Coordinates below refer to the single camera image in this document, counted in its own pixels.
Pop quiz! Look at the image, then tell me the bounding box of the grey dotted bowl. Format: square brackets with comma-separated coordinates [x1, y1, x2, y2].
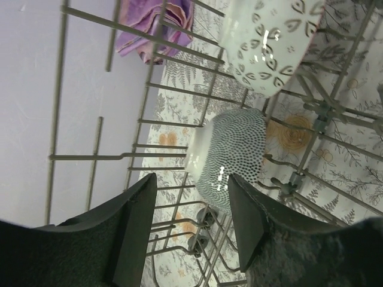
[185, 108, 266, 215]

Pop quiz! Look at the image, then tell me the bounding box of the grey wire dish rack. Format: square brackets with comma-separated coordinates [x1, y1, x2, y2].
[44, 0, 383, 287]

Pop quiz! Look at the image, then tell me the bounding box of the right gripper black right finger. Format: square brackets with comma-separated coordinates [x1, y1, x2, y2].
[228, 174, 382, 286]

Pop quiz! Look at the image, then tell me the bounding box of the purple crumpled cloth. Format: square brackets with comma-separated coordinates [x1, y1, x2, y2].
[115, 0, 194, 65]

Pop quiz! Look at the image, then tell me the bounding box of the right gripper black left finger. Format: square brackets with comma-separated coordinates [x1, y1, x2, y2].
[1, 173, 157, 286]

